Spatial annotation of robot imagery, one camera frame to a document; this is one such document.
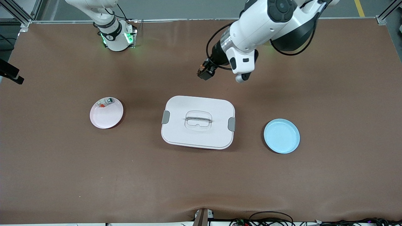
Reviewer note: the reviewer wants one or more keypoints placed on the grey box latch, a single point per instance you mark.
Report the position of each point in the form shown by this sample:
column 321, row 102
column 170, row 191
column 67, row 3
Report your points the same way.
column 165, row 117
column 231, row 124

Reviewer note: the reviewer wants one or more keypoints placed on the orange and black push-button switch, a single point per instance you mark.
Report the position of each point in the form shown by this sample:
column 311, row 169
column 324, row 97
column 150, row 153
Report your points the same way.
column 204, row 72

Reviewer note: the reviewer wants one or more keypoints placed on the white lidded storage box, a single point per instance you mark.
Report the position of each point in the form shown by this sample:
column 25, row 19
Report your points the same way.
column 198, row 138

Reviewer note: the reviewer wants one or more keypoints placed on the light blue round plate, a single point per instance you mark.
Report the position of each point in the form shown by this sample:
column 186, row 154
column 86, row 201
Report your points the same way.
column 281, row 136

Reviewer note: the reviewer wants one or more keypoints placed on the aluminium frame profile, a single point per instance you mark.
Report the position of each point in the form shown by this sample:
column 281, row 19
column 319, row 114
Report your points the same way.
column 384, row 17
column 19, row 14

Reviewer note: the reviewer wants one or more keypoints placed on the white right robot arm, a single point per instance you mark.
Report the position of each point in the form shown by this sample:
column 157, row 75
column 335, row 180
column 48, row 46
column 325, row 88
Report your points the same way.
column 114, row 37

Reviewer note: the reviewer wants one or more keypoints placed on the white circuit breaker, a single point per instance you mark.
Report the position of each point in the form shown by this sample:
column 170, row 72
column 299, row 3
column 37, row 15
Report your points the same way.
column 105, row 102

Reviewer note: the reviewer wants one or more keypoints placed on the pink round plate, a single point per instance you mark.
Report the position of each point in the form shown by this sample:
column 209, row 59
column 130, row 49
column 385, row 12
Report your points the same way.
column 106, row 117

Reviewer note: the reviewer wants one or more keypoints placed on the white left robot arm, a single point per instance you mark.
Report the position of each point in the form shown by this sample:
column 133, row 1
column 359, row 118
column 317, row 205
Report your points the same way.
column 260, row 22

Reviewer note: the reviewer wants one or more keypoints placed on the silver table edge rail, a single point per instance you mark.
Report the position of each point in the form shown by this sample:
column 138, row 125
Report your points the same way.
column 188, row 19

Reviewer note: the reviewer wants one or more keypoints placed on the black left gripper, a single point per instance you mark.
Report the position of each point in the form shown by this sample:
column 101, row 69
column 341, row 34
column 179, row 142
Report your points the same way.
column 216, row 57

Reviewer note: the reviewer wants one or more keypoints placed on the brown camera mount post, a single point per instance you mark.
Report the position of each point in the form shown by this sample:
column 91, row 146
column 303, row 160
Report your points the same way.
column 201, row 218

